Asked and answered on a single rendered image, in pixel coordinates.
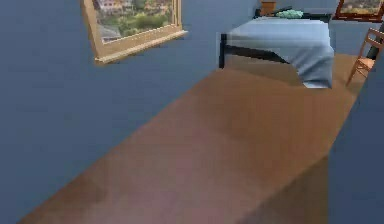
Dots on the black bed with blue cover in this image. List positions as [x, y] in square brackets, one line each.
[286, 41]

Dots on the pale wood framed window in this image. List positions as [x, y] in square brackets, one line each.
[136, 18]

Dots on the red-brown framed window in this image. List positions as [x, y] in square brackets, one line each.
[360, 8]

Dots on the green pillow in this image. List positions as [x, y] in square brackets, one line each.
[290, 13]

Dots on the brown wooden chair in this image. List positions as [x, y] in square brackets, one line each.
[364, 61]

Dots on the brown wooden nightstand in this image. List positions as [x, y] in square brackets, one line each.
[267, 7]

